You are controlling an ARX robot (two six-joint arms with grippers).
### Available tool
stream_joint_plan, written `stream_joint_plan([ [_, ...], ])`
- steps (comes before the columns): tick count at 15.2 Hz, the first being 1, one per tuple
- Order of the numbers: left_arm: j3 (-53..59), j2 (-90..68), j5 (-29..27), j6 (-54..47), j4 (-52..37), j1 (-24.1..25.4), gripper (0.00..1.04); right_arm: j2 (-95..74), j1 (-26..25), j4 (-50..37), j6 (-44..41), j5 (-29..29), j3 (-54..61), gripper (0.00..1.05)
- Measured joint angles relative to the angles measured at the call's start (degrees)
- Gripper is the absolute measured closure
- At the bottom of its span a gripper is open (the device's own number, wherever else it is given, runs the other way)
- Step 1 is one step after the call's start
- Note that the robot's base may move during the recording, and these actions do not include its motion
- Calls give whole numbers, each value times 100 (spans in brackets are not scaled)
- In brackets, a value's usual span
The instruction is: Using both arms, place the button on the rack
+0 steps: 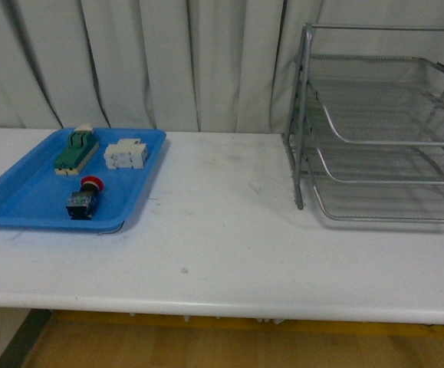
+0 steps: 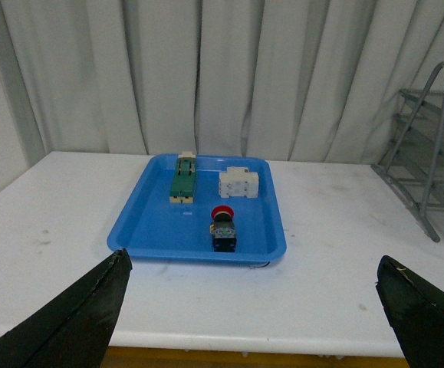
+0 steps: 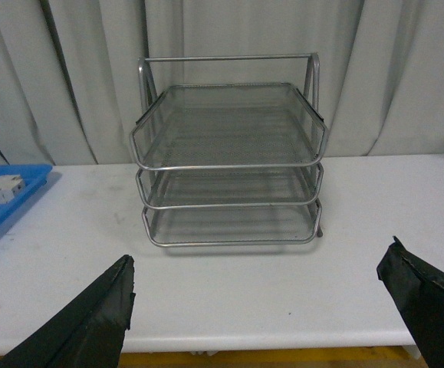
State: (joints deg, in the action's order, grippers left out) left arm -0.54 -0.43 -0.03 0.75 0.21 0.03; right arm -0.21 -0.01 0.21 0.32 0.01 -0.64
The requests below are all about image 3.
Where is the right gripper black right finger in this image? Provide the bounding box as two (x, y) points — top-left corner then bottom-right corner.
(377, 237), (444, 367)

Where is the white circuit breaker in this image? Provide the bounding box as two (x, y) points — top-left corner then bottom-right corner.
(0, 175), (26, 205)

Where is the blue plastic tray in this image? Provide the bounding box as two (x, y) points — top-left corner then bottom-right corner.
(0, 163), (62, 260)

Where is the white curtain backdrop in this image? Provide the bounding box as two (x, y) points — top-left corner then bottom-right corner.
(0, 1), (444, 165)

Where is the silver mesh three-tier rack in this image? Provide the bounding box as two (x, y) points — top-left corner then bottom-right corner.
(130, 53), (328, 248)

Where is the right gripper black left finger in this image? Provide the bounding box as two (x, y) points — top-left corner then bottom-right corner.
(0, 255), (135, 367)

